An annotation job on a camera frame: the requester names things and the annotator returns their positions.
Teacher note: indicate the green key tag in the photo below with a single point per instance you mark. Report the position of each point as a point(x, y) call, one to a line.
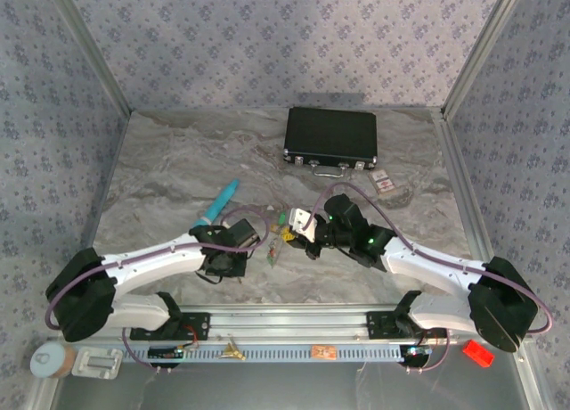
point(281, 217)

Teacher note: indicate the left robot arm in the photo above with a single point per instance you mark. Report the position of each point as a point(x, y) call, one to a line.
point(80, 298)

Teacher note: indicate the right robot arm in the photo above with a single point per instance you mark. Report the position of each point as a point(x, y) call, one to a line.
point(499, 307)

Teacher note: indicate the teal plastic pen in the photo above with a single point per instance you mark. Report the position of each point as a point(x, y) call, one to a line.
point(220, 202)

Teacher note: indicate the small red white box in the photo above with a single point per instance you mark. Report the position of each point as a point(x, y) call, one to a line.
point(383, 182)

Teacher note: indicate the orange patterned tag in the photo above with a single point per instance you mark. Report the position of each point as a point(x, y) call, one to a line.
point(323, 352)

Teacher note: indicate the small circuit board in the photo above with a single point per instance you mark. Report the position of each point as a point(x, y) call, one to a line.
point(417, 352)
point(165, 352)

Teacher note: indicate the black carrying case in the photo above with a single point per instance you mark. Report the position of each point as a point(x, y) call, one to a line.
point(331, 133)

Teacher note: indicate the red plastic block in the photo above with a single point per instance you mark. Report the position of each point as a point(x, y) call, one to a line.
point(478, 353)

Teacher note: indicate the tape roll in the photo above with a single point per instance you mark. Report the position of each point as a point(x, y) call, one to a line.
point(49, 361)

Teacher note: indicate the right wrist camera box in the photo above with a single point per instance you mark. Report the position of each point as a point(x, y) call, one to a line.
point(300, 223)

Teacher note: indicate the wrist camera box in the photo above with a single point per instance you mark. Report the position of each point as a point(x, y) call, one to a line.
point(300, 223)
point(244, 234)

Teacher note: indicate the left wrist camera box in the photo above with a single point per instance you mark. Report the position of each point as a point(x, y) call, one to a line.
point(244, 234)

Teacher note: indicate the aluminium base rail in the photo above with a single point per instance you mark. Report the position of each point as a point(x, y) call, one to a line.
point(289, 325)

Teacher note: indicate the aluminium side rail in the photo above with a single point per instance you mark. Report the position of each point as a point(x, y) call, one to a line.
point(458, 178)
point(113, 169)

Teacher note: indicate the white plastic bracket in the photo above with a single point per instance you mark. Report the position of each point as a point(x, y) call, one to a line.
point(97, 363)

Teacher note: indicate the aluminium frame post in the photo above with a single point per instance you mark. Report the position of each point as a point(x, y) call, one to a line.
point(483, 49)
point(93, 53)

